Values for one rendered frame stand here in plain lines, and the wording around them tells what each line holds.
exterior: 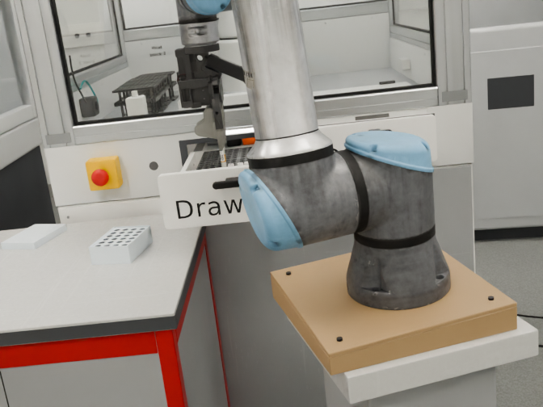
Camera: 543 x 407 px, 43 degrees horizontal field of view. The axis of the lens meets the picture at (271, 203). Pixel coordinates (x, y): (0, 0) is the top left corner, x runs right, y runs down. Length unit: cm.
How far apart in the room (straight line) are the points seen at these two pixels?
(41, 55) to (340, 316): 102
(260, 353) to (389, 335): 96
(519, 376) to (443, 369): 144
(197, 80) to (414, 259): 61
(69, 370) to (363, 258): 55
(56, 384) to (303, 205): 58
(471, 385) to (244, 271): 84
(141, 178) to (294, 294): 75
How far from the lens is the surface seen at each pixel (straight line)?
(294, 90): 89
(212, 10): 126
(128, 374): 123
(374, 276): 100
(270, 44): 89
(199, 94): 139
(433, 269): 100
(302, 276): 111
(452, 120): 171
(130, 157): 171
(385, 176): 93
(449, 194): 175
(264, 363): 188
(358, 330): 95
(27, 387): 129
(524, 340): 102
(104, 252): 142
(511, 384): 236
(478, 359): 100
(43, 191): 275
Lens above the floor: 123
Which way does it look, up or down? 16 degrees down
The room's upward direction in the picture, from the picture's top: 7 degrees counter-clockwise
